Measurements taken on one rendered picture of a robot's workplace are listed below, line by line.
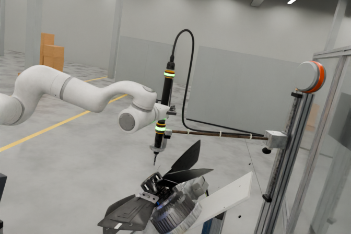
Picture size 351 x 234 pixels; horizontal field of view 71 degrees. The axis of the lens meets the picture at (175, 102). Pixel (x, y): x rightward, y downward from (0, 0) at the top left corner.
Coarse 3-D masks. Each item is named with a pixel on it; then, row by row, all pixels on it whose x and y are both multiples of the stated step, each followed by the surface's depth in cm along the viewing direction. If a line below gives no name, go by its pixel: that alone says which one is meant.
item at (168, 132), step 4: (168, 128) 115; (168, 132) 112; (164, 136) 112; (168, 136) 112; (164, 140) 113; (152, 144) 116; (164, 144) 113; (152, 148) 112; (156, 148) 112; (160, 148) 113; (164, 148) 114
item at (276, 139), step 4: (268, 132) 128; (272, 132) 129; (276, 132) 131; (280, 132) 132; (284, 132) 131; (264, 136) 131; (268, 136) 128; (272, 136) 125; (276, 136) 125; (280, 136) 126; (284, 136) 127; (264, 140) 131; (268, 140) 127; (272, 140) 125; (276, 140) 126; (280, 140) 127; (284, 140) 127; (268, 144) 127; (272, 144) 126; (276, 144) 127; (280, 144) 127; (284, 144) 128; (280, 148) 128; (284, 148) 130
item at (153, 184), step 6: (156, 174) 127; (150, 180) 124; (156, 180) 125; (144, 186) 125; (150, 186) 124; (156, 186) 124; (162, 186) 125; (150, 192) 124; (156, 192) 123; (162, 192) 125; (168, 192) 124; (162, 198) 122; (156, 204) 122
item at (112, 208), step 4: (128, 196) 135; (132, 196) 133; (120, 200) 138; (124, 200) 135; (128, 200) 133; (112, 204) 140; (116, 204) 137; (120, 204) 135; (108, 208) 140; (112, 208) 137; (116, 208) 134; (108, 212) 137; (104, 216) 137; (104, 228) 129; (104, 232) 127; (108, 232) 125; (112, 232) 124; (116, 232) 123
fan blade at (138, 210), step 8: (136, 200) 116; (144, 200) 117; (120, 208) 110; (128, 208) 109; (136, 208) 110; (144, 208) 110; (152, 208) 112; (112, 216) 106; (120, 216) 104; (128, 216) 104; (136, 216) 104; (144, 216) 105; (104, 224) 101; (112, 224) 100; (128, 224) 99; (136, 224) 99; (144, 224) 99
